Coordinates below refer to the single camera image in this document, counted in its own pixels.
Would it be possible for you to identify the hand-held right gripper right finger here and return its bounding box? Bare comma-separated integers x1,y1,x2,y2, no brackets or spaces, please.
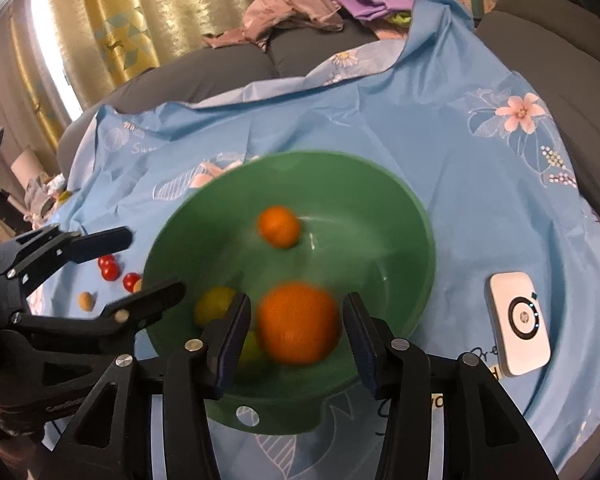
342,292,561,480

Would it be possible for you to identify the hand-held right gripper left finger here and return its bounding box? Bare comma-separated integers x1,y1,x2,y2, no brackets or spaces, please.
40,292,253,480

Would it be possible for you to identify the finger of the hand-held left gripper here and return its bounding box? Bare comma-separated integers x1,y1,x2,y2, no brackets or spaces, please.
10,279,187,361
0,224,133,301

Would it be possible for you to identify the large orange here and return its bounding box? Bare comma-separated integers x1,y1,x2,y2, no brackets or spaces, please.
256,282,341,366

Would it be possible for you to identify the green plastic bowl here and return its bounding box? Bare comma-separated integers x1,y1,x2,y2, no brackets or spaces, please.
141,150,437,436

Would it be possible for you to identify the small green lime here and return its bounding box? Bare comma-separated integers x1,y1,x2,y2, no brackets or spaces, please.
237,331,268,365

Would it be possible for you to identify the yellow-green lemon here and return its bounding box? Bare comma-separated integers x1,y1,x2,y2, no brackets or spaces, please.
194,286,237,328

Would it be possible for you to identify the crumpled grey cloth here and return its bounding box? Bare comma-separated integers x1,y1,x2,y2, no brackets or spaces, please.
22,172,81,221

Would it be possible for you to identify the small mandarin orange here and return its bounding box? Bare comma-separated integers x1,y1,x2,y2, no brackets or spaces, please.
257,205,302,250

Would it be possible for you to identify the white pocket device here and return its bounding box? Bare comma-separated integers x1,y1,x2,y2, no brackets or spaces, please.
484,271,552,378

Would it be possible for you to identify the blue floral cloth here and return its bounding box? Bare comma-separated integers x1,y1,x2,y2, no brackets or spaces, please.
25,0,600,476

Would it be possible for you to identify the golden curtain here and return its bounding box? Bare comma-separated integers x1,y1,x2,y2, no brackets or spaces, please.
0,0,446,156

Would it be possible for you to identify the pink-grey garment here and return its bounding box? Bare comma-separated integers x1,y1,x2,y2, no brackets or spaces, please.
202,0,345,53

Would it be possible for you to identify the purple cloth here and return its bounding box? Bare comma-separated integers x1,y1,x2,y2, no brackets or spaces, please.
328,0,421,23

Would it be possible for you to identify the grey sofa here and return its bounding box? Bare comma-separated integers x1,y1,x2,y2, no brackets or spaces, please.
55,0,600,480

